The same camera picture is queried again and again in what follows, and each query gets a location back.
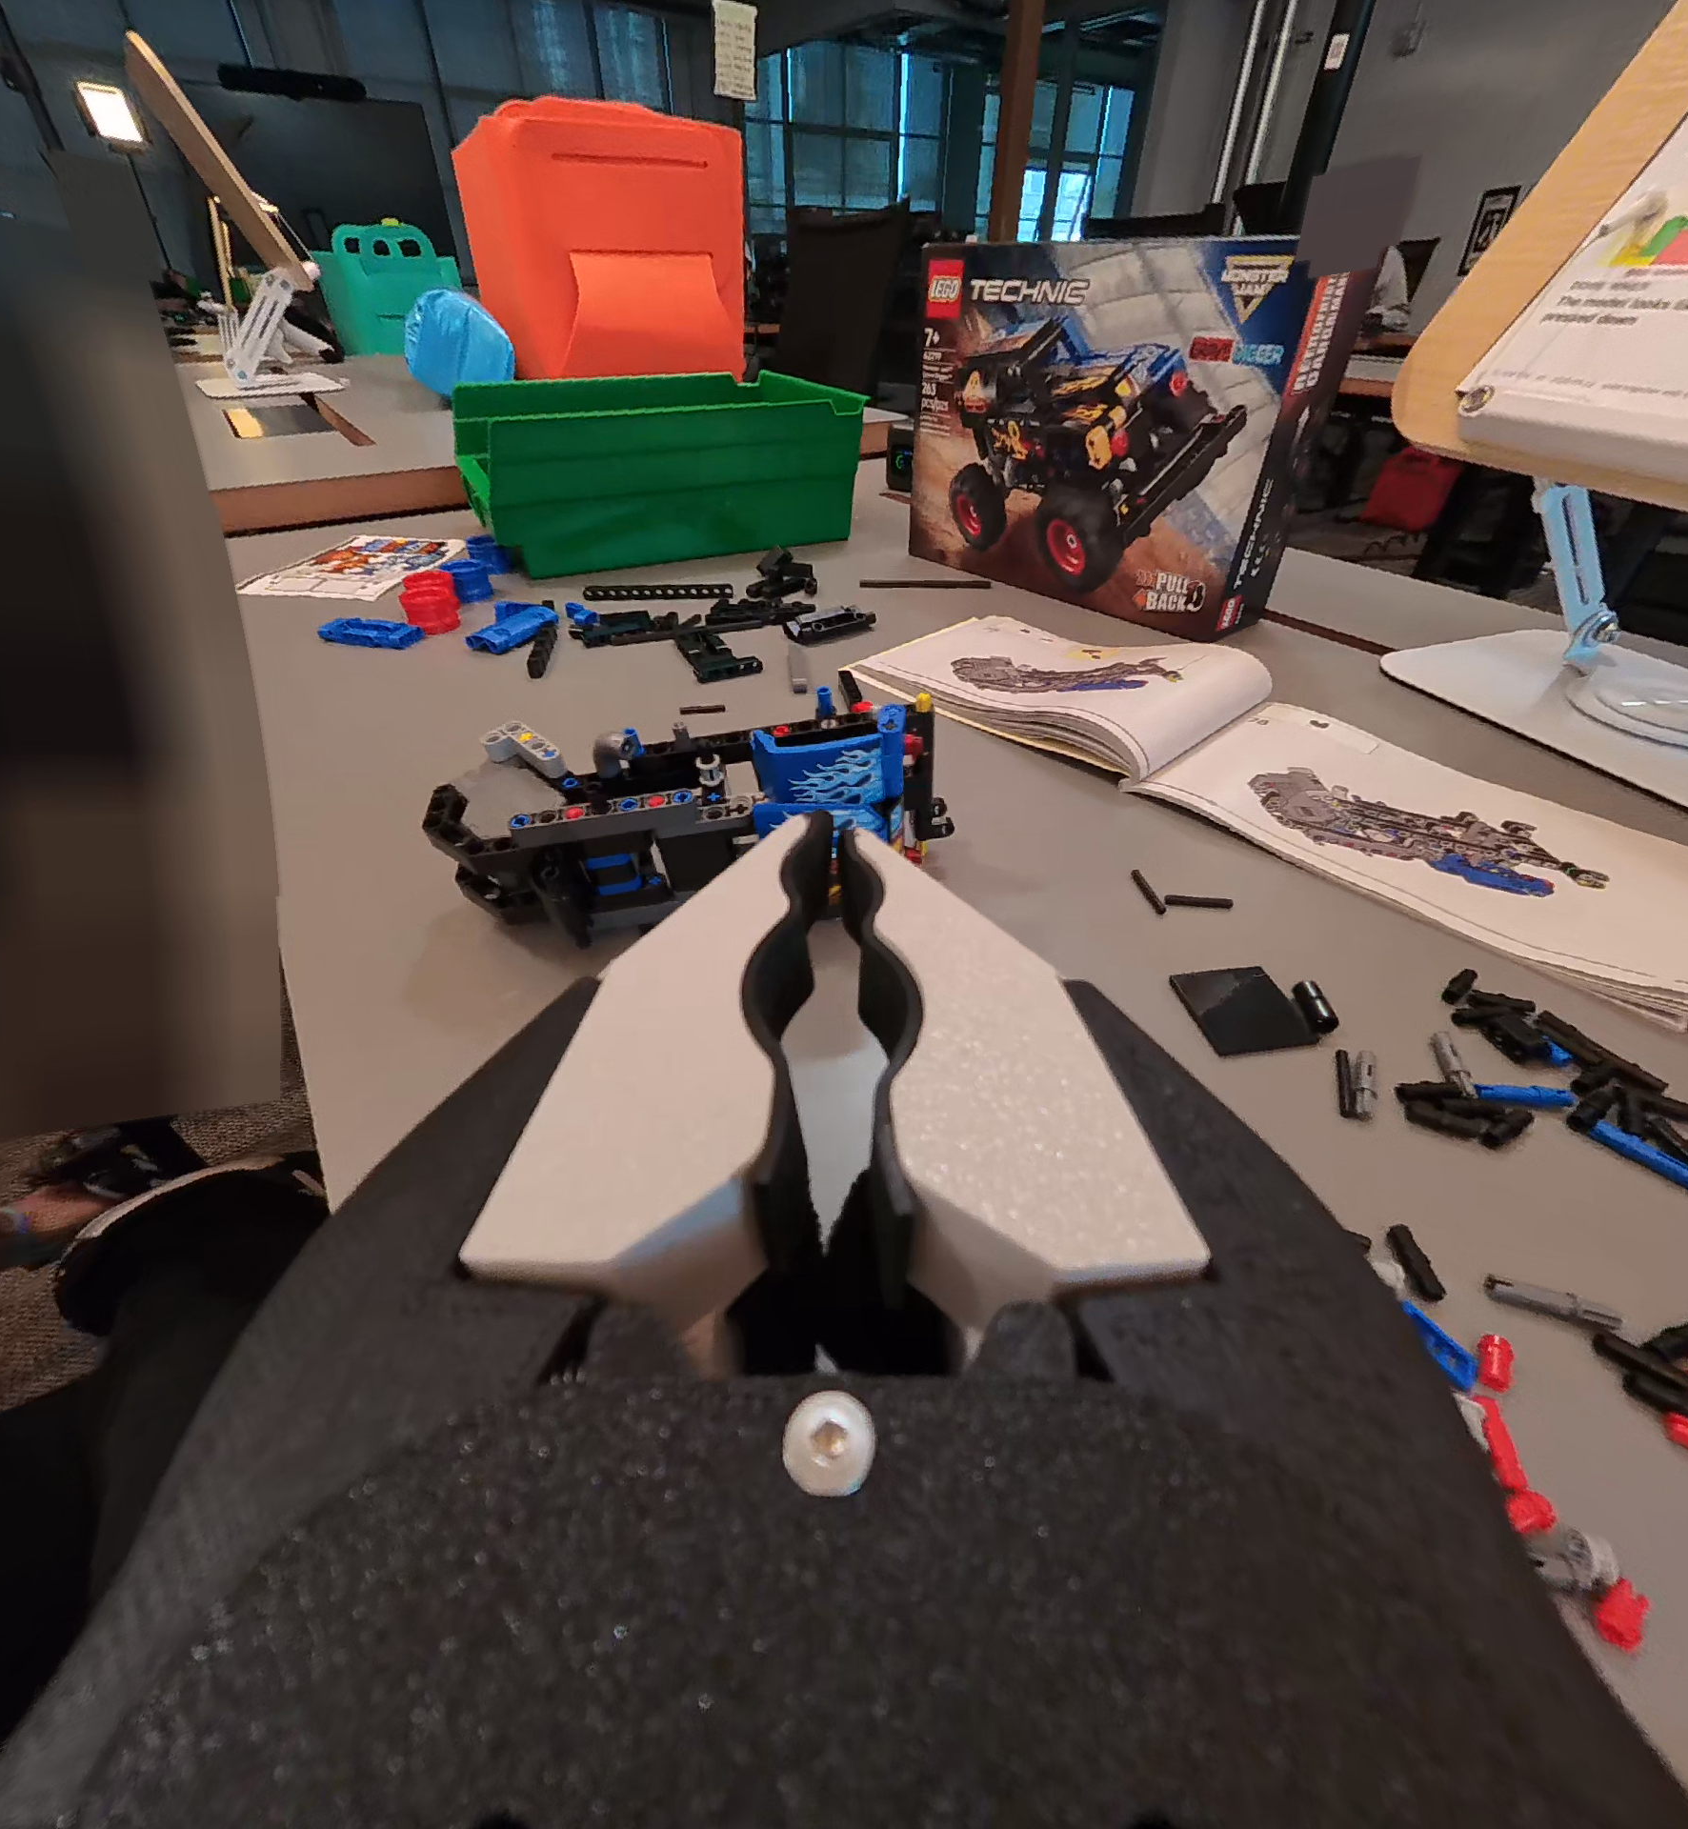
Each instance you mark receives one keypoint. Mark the pile of red black pins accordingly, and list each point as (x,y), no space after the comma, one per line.
(1673,1402)

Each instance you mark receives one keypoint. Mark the pile of black toy beams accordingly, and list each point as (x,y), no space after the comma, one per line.
(715,622)

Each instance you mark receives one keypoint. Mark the teal plastic bin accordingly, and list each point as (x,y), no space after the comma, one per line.
(373,293)

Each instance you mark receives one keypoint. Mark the black office chair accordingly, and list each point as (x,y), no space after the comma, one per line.
(844,301)

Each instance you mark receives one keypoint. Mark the square lamp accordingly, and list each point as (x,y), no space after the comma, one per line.
(109,114)

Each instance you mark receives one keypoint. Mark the long black toy axle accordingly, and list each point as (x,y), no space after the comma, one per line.
(926,586)

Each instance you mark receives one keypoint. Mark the blue plastic bag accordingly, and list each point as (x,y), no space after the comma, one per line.
(458,341)

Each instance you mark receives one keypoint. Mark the blue toy panel piece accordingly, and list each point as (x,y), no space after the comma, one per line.
(510,626)
(370,632)

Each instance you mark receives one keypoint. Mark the wooden document stand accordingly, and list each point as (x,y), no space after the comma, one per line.
(1574,286)

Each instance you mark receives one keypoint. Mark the blue toy wheel hub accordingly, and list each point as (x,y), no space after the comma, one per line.
(483,566)

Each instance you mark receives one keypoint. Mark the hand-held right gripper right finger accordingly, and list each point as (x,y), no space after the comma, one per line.
(1046,1133)

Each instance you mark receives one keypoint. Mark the black toy pin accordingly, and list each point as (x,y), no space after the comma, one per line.
(1345,1083)

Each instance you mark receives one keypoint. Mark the black blue toy truck chassis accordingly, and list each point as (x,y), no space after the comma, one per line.
(618,843)

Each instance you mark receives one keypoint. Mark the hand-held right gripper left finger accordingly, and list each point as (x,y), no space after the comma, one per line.
(631,1133)

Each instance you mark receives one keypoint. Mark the black toy connector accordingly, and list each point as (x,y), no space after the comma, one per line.
(1316,1008)

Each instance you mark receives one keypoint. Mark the wooden edged desk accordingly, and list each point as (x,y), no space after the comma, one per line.
(357,472)

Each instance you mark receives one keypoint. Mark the toy truck set box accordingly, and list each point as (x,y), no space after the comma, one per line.
(1101,430)

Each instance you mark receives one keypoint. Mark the colourful sticker sheet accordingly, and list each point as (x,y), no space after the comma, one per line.
(343,566)

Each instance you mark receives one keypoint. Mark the pile of black blue pins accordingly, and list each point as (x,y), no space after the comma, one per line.
(1601,1083)

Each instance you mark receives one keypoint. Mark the hanging paper sheet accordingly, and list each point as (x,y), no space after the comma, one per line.
(733,49)

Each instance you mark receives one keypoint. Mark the small black device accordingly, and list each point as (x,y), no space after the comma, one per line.
(901,469)

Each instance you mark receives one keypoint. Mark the grey toy pin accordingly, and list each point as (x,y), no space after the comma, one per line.
(1366,1080)

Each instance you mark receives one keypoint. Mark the tilted board on stand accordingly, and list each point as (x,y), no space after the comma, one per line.
(222,155)

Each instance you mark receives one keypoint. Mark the red bag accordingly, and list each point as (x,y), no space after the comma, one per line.
(1413,489)

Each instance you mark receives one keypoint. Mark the orange plastic bin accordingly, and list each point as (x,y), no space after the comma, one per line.
(602,229)

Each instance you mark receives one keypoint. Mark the open instruction booklet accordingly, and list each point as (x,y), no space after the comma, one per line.
(1358,812)

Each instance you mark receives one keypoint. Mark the black square toy panel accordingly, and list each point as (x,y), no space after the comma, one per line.
(1238,1008)

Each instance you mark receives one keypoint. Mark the green plastic bin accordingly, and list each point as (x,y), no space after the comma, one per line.
(647,472)

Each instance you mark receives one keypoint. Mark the red toy wheel hub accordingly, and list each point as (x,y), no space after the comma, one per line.
(430,604)

